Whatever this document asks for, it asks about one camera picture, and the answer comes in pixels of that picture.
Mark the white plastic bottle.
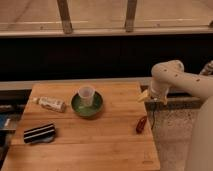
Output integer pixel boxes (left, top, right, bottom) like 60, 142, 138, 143
32, 97, 66, 113

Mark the metal window frame post right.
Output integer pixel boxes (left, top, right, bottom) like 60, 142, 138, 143
124, 0, 137, 32

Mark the black white striped sponge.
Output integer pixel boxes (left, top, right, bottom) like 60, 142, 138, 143
23, 124, 56, 144

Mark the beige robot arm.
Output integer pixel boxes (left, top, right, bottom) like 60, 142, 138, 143
138, 60, 213, 171

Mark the white ceramic cup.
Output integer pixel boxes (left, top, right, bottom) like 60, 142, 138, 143
78, 86, 95, 107

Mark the green ceramic bowl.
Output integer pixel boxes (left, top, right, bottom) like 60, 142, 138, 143
70, 92, 103, 118

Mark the metal window frame post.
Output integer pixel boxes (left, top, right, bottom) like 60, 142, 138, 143
124, 0, 137, 32
57, 0, 73, 34

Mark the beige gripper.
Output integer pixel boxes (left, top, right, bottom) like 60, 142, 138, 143
138, 86, 169, 105

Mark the wooden cutting board table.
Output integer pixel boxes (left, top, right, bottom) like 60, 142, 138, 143
1, 82, 160, 171

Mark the metal window frame post left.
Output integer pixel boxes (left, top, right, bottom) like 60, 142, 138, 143
57, 0, 73, 34

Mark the grey corrugated hose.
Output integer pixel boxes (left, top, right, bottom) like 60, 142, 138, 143
199, 60, 213, 77

